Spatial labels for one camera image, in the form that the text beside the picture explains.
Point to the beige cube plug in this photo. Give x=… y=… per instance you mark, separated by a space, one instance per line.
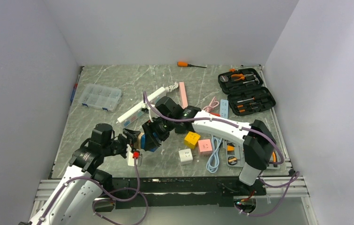
x=137 y=144

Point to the green cube plug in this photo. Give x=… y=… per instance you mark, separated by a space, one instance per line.
x=180 y=129

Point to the blue pen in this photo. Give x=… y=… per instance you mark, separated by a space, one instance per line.
x=74 y=89

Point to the grey tool tray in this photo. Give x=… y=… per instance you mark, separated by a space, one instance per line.
x=235 y=156

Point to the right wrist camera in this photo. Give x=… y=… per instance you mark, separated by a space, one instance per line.
x=145 y=108

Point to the pink power strip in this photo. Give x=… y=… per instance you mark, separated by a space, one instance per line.
x=183 y=95

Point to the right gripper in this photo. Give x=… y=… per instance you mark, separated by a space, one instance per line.
x=153 y=136

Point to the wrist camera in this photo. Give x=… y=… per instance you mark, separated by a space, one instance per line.
x=134 y=157
x=145 y=108

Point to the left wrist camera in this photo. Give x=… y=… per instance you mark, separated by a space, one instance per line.
x=134 y=157

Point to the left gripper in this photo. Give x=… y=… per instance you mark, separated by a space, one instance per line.
x=131 y=136

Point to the white power strip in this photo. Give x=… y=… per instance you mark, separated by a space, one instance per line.
x=135 y=112

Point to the blue power strip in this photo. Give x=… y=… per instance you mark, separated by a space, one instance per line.
x=224 y=108

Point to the blue cube plug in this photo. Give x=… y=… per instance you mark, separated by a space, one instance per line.
x=150 y=142

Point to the white cube plug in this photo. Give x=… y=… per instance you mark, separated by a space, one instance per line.
x=185 y=156

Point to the pink cube plug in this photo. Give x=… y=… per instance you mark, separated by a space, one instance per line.
x=205 y=147

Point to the black tool case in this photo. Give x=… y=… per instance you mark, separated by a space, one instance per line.
x=245 y=92

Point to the yellow cube plug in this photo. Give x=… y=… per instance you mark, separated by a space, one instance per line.
x=191 y=139

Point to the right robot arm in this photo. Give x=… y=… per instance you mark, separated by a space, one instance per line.
x=256 y=140

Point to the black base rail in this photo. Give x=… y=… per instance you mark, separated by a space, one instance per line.
x=222 y=191

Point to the clear screw box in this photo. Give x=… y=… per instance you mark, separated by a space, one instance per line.
x=100 y=97

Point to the orange screwdriver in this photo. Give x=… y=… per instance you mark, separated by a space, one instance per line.
x=185 y=65

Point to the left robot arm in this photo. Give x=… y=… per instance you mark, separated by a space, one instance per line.
x=83 y=181

